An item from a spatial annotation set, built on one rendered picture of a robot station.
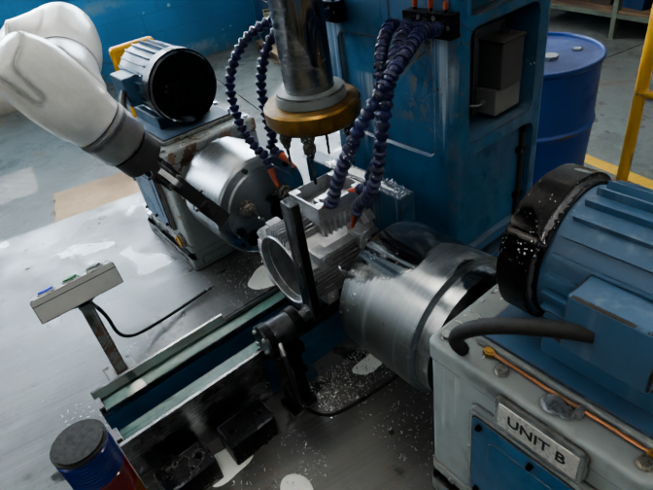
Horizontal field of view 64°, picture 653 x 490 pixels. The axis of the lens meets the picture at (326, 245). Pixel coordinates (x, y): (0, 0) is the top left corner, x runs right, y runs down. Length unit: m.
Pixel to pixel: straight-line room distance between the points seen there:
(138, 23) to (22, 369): 5.45
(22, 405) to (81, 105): 0.79
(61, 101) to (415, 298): 0.56
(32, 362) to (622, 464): 1.27
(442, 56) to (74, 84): 0.59
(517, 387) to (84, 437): 0.49
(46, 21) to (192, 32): 5.83
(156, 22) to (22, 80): 5.86
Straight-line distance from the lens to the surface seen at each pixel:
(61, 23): 0.94
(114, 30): 6.58
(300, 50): 0.92
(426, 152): 1.10
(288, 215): 0.85
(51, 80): 0.81
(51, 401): 1.37
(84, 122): 0.83
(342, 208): 1.05
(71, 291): 1.16
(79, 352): 1.45
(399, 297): 0.81
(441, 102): 1.01
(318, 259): 1.00
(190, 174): 1.32
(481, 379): 0.68
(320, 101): 0.93
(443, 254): 0.83
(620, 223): 0.60
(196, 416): 1.05
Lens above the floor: 1.68
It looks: 36 degrees down
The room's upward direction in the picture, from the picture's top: 10 degrees counter-clockwise
